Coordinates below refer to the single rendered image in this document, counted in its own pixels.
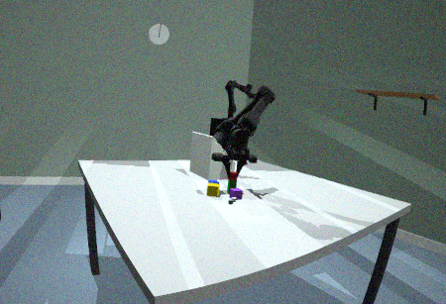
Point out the red block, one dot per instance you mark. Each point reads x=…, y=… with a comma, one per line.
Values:
x=233, y=175

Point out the yellow block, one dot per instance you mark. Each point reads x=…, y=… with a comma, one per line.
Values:
x=212, y=189

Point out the purple block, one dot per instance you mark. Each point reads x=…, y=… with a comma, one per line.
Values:
x=236, y=192

